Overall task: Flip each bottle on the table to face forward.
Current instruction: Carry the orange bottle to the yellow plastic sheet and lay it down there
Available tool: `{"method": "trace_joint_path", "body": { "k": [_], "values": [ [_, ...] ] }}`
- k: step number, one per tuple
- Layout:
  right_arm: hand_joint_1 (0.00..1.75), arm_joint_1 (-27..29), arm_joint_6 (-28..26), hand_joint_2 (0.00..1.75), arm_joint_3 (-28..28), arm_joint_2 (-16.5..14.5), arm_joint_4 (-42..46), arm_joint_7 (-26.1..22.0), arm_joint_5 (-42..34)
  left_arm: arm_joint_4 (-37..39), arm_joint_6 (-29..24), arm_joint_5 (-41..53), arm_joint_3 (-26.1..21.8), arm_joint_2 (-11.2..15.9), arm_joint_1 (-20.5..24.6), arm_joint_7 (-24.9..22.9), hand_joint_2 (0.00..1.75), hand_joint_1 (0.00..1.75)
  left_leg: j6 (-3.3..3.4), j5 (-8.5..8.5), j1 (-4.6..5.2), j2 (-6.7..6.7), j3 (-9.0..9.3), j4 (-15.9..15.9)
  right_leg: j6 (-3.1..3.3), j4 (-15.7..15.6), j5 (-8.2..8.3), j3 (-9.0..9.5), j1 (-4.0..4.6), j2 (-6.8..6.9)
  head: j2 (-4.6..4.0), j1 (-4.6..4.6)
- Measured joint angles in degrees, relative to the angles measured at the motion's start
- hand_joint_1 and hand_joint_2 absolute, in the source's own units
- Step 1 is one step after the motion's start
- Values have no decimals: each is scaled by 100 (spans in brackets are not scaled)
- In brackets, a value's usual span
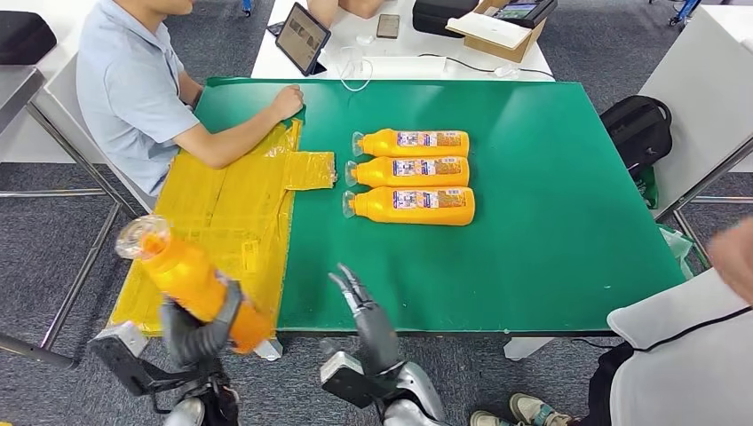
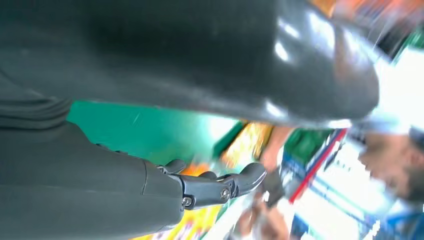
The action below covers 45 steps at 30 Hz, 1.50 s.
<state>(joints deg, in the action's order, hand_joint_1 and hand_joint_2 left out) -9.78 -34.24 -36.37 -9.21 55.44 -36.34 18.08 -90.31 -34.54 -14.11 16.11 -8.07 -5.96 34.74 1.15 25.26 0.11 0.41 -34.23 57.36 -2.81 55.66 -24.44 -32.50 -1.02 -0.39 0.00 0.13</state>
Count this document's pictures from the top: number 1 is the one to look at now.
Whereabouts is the white table with metal legs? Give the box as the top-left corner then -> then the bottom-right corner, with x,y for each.
0,0 -> 157,370

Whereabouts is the green table mat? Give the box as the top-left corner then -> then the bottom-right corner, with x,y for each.
194,77 -> 686,335

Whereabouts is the operator person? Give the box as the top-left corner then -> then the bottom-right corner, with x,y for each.
470,216 -> 753,426

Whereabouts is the person at office table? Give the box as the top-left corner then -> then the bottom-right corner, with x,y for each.
306,0 -> 384,28

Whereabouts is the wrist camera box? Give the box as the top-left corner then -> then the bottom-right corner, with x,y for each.
88,321 -> 195,396
320,351 -> 407,410

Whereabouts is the black zip case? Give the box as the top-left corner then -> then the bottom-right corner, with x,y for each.
412,0 -> 480,39

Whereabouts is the black handheld terminal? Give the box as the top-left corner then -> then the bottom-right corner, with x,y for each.
493,0 -> 559,29

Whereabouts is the white looped cable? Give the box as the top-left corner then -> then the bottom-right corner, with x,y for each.
339,46 -> 374,92

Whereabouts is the white booklet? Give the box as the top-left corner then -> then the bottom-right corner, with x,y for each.
445,12 -> 533,51

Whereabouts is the white office table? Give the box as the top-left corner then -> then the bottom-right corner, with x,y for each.
251,0 -> 555,82

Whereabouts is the orange detergent bottle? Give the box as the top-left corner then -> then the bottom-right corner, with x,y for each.
352,128 -> 471,159
115,215 -> 273,355
345,156 -> 471,189
342,185 -> 476,227

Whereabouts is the dark smartphone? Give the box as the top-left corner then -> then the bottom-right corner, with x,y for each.
376,13 -> 400,40

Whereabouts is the black tablet on stand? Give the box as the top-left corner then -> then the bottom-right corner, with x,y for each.
274,2 -> 332,77

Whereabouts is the black cable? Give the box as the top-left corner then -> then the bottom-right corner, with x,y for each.
418,53 -> 555,79

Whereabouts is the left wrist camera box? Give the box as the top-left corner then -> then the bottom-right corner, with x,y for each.
88,321 -> 195,396

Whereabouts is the black backpack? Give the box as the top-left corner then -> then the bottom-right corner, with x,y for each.
599,95 -> 674,177

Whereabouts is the blue metal frame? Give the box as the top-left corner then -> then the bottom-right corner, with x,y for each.
649,0 -> 704,28

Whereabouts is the grey table with metal legs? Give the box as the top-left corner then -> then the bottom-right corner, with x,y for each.
638,5 -> 753,269

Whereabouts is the yellow taped cardboard sheet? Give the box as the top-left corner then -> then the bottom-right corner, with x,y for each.
108,119 -> 338,338

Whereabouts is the green bag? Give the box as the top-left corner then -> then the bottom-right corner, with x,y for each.
634,166 -> 660,209

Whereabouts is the white table foot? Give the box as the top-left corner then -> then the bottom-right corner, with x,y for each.
503,336 -> 555,361
254,339 -> 284,361

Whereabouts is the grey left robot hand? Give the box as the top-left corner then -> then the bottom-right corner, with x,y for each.
160,276 -> 245,368

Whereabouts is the clear plastic bag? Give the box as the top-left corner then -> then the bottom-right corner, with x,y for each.
658,225 -> 697,280

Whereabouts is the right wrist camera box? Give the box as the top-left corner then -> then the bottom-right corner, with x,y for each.
320,351 -> 407,410

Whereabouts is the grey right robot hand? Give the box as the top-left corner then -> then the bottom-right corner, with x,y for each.
320,263 -> 402,377

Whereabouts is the seated person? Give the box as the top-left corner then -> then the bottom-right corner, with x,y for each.
76,0 -> 305,197

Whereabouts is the brown cardboard box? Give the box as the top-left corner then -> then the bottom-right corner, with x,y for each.
463,0 -> 547,64

